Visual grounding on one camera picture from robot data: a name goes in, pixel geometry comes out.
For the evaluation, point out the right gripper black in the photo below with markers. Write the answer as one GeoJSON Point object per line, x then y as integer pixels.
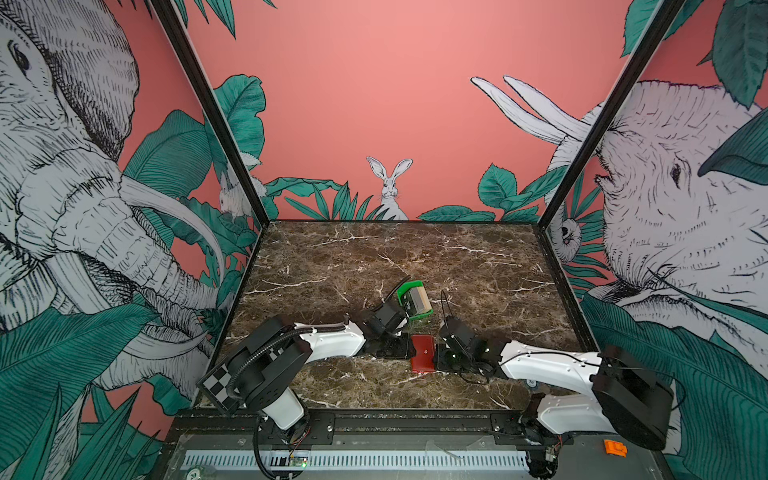
{"type": "Point", "coordinates": [441, 366]}

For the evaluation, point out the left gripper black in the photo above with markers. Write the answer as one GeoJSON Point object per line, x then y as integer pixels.
{"type": "Point", "coordinates": [406, 352]}

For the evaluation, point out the green plastic tray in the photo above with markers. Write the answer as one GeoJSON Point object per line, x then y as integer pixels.
{"type": "Point", "coordinates": [402, 289]}

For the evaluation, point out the stack of credit cards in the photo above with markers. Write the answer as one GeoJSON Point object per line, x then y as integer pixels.
{"type": "Point", "coordinates": [417, 301]}

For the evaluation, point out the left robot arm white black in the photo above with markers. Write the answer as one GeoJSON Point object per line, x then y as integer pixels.
{"type": "Point", "coordinates": [256, 375]}

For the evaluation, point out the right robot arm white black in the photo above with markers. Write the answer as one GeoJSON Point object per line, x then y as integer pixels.
{"type": "Point", "coordinates": [604, 392]}

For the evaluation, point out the checkerboard calibration tag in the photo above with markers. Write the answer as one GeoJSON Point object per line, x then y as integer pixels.
{"type": "Point", "coordinates": [213, 386]}

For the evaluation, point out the orange connector block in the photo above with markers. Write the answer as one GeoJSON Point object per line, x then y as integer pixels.
{"type": "Point", "coordinates": [615, 448]}

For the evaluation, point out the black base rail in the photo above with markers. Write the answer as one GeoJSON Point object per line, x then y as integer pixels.
{"type": "Point", "coordinates": [327, 425]}

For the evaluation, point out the white slotted cable duct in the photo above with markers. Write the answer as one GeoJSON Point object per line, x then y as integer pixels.
{"type": "Point", "coordinates": [352, 460]}

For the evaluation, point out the left black frame post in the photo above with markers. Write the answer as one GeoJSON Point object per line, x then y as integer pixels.
{"type": "Point", "coordinates": [168, 17]}

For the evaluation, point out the black frame post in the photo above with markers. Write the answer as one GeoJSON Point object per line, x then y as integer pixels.
{"type": "Point", "coordinates": [663, 16]}
{"type": "Point", "coordinates": [168, 17]}

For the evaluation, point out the right black frame post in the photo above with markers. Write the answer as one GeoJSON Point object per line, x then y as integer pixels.
{"type": "Point", "coordinates": [663, 16]}

